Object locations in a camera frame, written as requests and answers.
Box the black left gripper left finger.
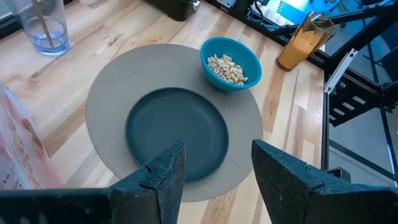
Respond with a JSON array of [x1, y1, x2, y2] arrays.
[[0, 139, 187, 224]]

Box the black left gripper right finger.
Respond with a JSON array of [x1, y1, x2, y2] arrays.
[[251, 139, 398, 224]]

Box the pink strawberry yogurt cereal box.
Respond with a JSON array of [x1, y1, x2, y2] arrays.
[[0, 83, 62, 190]]

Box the dark green plate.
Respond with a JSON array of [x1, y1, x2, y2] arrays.
[[124, 86, 230, 184]]

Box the white aluminium bar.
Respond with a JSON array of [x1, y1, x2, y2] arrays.
[[324, 48, 358, 95]]

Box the round grey placemat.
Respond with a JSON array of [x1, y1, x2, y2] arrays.
[[86, 43, 264, 203]]

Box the cereal rings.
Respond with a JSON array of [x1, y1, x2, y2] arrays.
[[206, 54, 249, 86]]

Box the amber tumbler of juice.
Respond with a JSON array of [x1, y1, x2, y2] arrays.
[[275, 11, 338, 72]]

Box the teal bowl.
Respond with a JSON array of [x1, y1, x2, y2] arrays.
[[200, 36, 263, 93]]

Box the black toaster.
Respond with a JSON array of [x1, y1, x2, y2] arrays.
[[144, 0, 201, 22]]

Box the clear drinking glass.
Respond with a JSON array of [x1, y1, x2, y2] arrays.
[[14, 0, 71, 57]]

